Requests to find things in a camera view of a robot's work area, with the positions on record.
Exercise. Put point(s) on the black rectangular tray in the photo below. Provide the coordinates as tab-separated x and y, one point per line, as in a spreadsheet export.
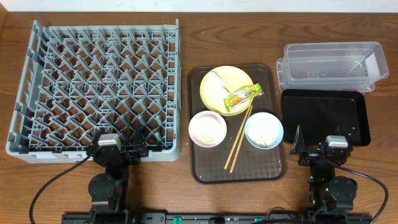
319	112

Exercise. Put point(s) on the clear plastic waste bin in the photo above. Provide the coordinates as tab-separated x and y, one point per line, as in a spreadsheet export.
352	66

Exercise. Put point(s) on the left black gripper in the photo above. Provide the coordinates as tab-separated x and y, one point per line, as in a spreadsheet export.
121	150

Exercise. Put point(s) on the wooden chopstick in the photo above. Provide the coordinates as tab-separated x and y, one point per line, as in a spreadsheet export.
240	141
237	137

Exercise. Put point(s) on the rice food scraps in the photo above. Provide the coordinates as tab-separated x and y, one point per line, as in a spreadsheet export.
262	136

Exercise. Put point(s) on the small white cup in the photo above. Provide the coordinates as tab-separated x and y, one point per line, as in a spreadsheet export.
207	129

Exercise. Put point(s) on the green snack wrapper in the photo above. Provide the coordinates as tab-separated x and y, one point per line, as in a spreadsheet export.
242	95

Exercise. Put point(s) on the yellow round plate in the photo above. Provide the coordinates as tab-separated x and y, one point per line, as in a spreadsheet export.
234	79

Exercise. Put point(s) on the pink white bowl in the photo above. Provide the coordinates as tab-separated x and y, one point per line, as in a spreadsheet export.
220	120

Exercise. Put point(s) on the grey plastic dishwasher rack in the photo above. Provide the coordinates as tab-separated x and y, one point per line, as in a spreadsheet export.
79	79

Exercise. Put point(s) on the right wooden chopstick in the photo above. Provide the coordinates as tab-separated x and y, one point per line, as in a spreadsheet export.
240	141

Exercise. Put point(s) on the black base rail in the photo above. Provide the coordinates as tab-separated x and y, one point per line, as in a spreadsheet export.
161	218

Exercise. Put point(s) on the white paper napkin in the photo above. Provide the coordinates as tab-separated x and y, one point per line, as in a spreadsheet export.
214	87

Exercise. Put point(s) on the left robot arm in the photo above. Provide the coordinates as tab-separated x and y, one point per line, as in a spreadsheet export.
108	190

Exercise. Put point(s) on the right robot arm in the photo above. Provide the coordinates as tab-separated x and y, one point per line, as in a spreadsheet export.
332	196

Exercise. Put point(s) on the left wooden chopstick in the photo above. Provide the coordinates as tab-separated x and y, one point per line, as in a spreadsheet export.
237	137

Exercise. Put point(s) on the brown plastic serving tray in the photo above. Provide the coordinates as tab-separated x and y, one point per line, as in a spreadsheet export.
252	164

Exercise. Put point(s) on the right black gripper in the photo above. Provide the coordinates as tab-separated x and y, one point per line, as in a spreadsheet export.
315	150

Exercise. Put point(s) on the light blue bowl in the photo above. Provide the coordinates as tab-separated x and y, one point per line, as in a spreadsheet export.
265	119

